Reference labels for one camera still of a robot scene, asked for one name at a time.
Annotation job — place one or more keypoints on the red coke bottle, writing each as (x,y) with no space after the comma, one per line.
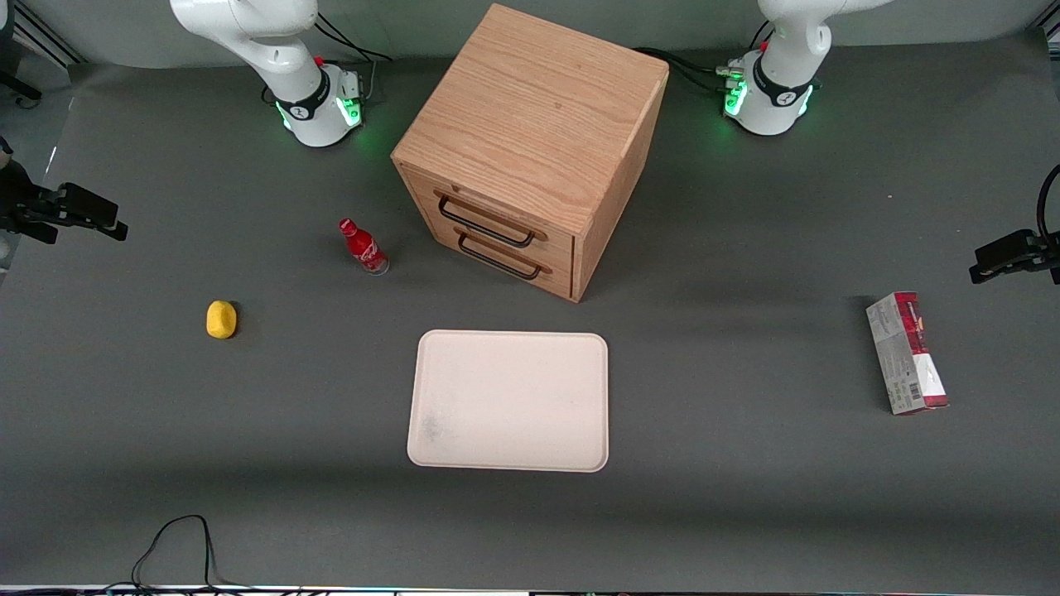
(363,246)

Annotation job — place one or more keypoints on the cream rectangular tray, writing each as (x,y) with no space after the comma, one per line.
(509,401)

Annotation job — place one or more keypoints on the wooden drawer front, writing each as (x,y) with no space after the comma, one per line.
(556,248)
(560,279)

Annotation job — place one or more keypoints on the wooden two-drawer cabinet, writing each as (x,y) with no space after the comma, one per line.
(530,108)

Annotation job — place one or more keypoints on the yellow lemon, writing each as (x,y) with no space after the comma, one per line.
(221,319)

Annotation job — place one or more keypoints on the red and grey carton box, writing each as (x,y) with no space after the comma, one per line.
(907,356)

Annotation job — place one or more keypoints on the black stand legs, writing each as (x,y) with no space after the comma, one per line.
(16,83)

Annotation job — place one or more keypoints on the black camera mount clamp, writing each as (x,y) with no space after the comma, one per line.
(74,207)
(1012,252)

